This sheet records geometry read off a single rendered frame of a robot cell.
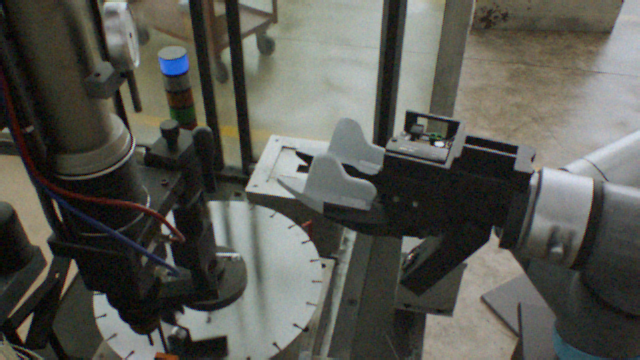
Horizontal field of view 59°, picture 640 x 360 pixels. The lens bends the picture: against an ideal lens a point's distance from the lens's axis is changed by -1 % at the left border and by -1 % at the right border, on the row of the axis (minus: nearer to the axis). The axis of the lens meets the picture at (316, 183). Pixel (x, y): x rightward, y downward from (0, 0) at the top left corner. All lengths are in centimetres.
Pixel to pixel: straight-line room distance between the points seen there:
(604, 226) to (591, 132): 259
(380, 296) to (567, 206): 66
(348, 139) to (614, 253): 24
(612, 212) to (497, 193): 8
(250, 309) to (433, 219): 40
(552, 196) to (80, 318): 88
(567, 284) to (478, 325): 148
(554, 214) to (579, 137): 253
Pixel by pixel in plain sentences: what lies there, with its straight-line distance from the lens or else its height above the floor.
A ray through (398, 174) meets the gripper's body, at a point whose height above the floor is 130.
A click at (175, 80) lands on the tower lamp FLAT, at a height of 112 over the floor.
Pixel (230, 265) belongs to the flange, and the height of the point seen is 96.
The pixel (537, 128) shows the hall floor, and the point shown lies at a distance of 297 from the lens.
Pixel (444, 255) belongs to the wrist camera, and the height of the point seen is 123.
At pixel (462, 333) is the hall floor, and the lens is 199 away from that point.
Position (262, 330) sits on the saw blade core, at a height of 95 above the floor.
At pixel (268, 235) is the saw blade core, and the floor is 95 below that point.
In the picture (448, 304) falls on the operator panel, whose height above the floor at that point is 78.
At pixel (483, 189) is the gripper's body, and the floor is 130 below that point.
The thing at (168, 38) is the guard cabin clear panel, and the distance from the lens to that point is 120.
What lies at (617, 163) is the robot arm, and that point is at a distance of 64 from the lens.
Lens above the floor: 160
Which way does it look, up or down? 41 degrees down
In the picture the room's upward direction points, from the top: straight up
